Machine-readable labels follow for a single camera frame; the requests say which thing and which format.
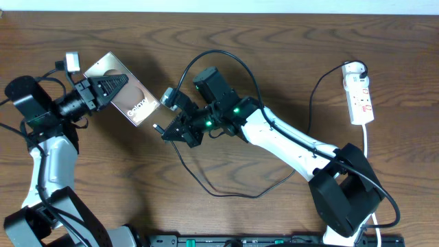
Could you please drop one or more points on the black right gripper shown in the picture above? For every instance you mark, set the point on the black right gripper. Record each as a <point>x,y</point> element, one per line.
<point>187,133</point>

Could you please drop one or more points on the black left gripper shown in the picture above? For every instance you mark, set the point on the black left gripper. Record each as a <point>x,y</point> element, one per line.
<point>92,85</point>

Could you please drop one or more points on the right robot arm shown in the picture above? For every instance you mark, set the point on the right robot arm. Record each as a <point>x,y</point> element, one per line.
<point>343,185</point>

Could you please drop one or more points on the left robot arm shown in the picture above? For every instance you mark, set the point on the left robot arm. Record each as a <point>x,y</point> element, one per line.
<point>50,131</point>

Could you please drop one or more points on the white power strip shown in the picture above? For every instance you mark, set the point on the white power strip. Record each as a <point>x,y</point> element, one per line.
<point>356,84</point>

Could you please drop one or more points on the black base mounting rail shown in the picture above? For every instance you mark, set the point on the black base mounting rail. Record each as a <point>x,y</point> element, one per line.
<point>249,241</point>

